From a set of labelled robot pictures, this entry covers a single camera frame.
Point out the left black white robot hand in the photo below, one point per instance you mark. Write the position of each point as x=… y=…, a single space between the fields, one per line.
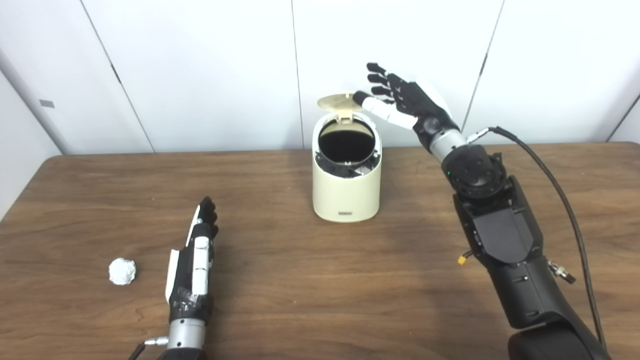
x=182 y=285

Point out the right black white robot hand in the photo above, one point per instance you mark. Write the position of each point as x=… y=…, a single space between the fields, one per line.
x=420 y=107

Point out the white paper ball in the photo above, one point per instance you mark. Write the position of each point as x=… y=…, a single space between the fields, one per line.
x=122 y=271

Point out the cream round bin lid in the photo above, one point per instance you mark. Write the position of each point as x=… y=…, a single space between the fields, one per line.
x=335 y=101

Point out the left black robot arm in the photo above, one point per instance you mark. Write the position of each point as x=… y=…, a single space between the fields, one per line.
x=186 y=337

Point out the cream-colored bin body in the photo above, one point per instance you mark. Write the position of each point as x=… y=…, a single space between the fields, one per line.
x=345 y=197

